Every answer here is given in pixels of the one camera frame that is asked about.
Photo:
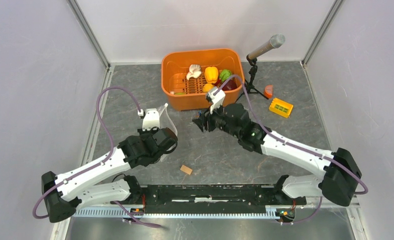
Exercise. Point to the yellow window toy brick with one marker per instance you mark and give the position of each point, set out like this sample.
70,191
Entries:
281,107

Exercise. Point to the black microphone tripod stand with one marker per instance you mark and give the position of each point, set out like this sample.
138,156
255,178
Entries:
250,88

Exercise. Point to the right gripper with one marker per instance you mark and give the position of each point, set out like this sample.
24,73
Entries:
201,121

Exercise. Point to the orange semicircle toy slice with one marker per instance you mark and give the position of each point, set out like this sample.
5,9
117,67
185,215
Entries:
268,91

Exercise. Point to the silver microphone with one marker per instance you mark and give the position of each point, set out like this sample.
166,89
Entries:
274,42

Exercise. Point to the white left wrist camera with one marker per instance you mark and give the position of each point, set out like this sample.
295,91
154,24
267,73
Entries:
150,118

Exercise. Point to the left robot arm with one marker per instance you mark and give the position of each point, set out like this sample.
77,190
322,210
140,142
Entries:
63,194

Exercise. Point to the yellow toy lemon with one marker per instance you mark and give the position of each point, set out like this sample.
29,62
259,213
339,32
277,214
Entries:
207,87

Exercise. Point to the polka dot zip top bag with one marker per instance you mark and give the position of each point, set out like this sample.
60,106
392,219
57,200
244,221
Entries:
166,122

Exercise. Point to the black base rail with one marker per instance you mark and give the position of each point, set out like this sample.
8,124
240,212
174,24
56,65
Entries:
210,199

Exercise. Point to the white toy garlic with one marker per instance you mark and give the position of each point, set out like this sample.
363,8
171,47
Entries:
194,71

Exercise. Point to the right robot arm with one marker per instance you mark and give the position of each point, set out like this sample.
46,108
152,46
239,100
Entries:
333,174

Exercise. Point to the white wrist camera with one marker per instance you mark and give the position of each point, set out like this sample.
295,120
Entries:
216,97
150,118

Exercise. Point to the tan wooden block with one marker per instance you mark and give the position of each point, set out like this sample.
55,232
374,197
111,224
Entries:
187,170

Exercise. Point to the dark red toy onion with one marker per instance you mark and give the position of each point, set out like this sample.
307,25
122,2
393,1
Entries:
231,85

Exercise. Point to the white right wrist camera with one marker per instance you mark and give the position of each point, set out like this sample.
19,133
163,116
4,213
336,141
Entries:
216,97

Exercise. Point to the yellow toy bell pepper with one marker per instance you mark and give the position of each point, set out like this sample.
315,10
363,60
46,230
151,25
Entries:
211,74

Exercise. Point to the orange plastic basket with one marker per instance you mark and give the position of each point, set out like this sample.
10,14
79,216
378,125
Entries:
187,94

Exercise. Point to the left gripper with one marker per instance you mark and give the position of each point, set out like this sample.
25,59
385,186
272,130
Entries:
142,133

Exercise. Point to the green toy lettuce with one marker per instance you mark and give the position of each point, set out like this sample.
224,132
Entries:
224,75

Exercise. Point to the red toy chili pepper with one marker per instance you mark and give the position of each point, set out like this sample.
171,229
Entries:
218,83

